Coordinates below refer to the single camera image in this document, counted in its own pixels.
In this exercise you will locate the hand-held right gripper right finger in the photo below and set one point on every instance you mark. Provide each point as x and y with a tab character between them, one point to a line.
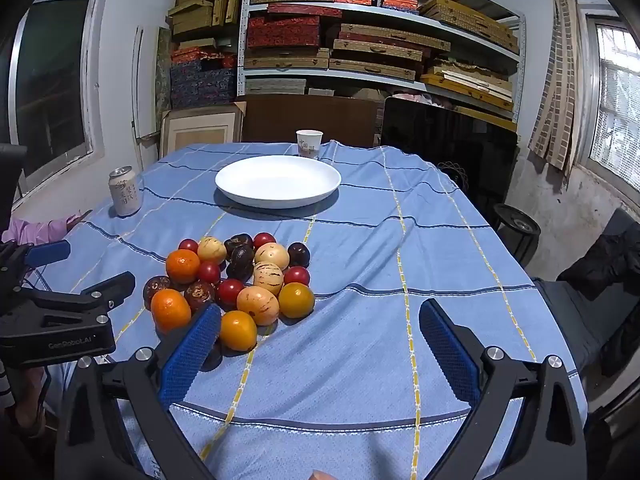
450	355

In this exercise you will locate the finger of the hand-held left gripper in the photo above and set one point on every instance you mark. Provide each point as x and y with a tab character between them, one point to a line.
100	292
47	252

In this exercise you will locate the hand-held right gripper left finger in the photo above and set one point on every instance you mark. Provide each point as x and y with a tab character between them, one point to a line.
190	355

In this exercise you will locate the orange mandarin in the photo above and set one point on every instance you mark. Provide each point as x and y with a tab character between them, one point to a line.
182	266
171	311

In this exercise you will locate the yellow tomato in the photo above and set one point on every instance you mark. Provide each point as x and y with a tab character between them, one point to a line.
296	300
238	330

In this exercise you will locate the dark water chestnut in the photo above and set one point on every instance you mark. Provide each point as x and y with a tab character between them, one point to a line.
156	290
237	241
199	294
241	264

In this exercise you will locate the red cherry tomato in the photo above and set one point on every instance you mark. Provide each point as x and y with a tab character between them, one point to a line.
296	275
209	272
230	293
188	245
264	240

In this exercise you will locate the beige pepino melon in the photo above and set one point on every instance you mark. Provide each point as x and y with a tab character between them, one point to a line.
211	250
257	306
272	256
268	278

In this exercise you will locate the dark purple cherry tomato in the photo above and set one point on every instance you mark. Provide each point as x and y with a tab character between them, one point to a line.
298	254

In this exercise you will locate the white oval plate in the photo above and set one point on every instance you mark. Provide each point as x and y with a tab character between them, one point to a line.
277	180

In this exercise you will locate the person's left hand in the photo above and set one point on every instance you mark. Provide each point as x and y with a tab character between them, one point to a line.
32	410

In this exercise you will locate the pink cloth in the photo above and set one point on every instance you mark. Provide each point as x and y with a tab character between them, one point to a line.
40	230

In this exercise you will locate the beige drink can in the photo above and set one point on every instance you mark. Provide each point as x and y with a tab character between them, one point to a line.
125	195

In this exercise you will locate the blue striped tablecloth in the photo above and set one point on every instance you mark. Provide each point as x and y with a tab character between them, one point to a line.
375	260

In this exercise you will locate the black round stool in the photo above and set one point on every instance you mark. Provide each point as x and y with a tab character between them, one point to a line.
517	222

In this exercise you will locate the black jacket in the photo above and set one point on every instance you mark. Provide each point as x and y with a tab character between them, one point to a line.
605	265

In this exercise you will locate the white wooden plank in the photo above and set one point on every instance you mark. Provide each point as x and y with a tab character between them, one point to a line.
137	85

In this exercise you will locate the mottled green stone slab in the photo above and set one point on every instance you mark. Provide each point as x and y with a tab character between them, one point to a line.
162	70

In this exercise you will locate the black monitor screen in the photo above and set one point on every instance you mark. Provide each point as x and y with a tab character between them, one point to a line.
450	135

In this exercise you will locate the stack of dark blue boxes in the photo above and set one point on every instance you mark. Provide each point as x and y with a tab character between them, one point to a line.
200	85

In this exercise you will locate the white paper cup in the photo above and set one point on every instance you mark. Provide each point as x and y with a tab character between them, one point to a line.
309	144

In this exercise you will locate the pink plastic bag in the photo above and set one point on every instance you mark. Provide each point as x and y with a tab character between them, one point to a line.
410	94

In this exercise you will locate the brown board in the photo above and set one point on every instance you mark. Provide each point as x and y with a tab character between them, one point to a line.
310	115

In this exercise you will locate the pile of brown flat boxes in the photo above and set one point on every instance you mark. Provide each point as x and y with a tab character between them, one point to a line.
192	17

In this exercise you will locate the white metal shelf rack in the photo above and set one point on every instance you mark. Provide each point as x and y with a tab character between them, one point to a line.
241	50

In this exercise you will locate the brick pattern wallpaper strips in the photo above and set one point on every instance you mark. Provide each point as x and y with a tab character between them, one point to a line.
555	85

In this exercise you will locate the window with white mesh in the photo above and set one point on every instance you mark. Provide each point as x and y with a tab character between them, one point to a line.
615	110

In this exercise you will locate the stack of red patterned boxes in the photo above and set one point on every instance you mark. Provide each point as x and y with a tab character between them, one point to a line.
282	32

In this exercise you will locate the window with grey frame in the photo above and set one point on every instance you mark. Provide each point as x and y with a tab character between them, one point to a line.
50	85

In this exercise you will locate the wooden picture frame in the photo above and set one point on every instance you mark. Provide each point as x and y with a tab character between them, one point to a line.
172	130

